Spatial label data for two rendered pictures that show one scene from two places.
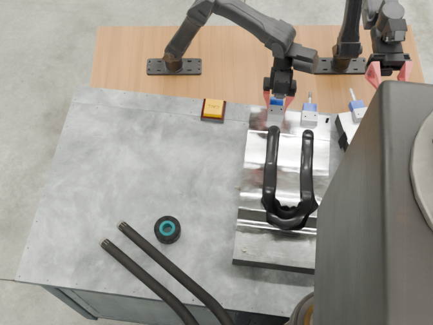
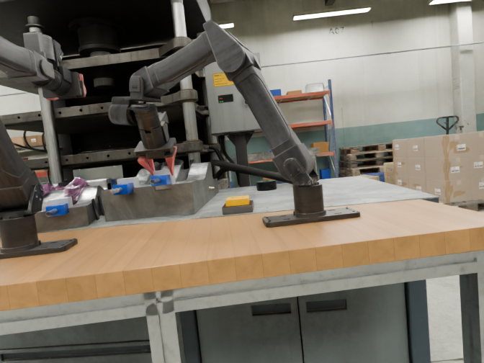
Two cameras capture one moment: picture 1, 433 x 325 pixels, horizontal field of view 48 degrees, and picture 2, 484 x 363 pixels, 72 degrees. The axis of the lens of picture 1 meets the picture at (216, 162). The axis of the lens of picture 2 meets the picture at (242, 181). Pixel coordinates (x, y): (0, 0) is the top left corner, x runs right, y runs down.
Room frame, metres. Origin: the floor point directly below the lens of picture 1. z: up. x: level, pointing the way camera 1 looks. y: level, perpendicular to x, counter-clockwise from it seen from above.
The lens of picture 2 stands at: (1.82, -0.02, 0.95)
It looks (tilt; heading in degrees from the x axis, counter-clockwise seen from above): 5 degrees down; 177
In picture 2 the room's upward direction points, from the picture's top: 6 degrees counter-clockwise
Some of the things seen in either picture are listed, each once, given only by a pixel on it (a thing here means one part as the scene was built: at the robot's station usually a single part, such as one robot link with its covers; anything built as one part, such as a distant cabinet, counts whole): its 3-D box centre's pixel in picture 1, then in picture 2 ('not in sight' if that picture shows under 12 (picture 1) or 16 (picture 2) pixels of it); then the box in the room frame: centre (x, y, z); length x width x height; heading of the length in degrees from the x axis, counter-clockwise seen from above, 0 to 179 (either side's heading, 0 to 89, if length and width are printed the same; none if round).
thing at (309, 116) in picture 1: (309, 108); (122, 189); (0.88, -0.30, 0.89); 0.13 x 0.05 x 0.05; 172
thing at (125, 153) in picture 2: not in sight; (118, 166); (-0.33, -0.67, 0.96); 1.29 x 0.83 x 0.18; 82
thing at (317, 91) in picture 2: not in sight; (284, 140); (-5.35, 1.39, 1.14); 2.06 x 0.65 x 2.27; 85
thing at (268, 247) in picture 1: (284, 184); (171, 185); (0.62, -0.21, 0.87); 0.50 x 0.26 x 0.14; 172
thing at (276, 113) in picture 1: (276, 101); (159, 180); (0.89, -0.19, 0.90); 0.13 x 0.05 x 0.05; 173
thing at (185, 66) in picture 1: (173, 60); (308, 201); (1.11, 0.15, 0.84); 0.20 x 0.07 x 0.08; 90
